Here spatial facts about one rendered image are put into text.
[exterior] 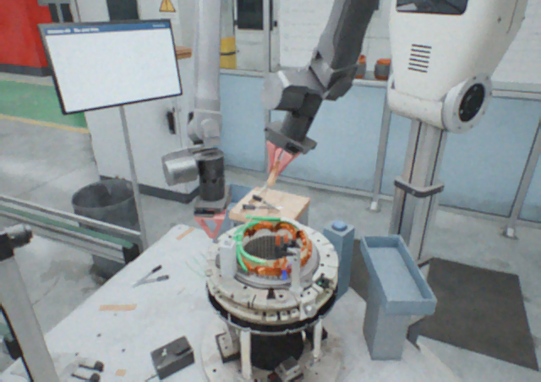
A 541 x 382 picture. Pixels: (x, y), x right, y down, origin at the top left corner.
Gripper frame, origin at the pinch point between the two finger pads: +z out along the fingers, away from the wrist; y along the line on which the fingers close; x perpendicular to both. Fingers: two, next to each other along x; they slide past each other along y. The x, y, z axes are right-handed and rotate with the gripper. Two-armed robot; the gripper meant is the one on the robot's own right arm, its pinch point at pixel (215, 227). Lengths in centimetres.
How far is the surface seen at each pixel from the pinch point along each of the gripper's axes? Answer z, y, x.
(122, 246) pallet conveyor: 44, -43, -49
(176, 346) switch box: 33.5, 7.8, -10.2
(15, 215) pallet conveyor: 47, -62, -108
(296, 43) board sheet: -6, -233, 12
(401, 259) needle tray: 14, -10, 48
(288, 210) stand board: 11.1, -26.1, 16.9
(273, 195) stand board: 11.6, -35.5, 11.3
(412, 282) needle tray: 13, -1, 49
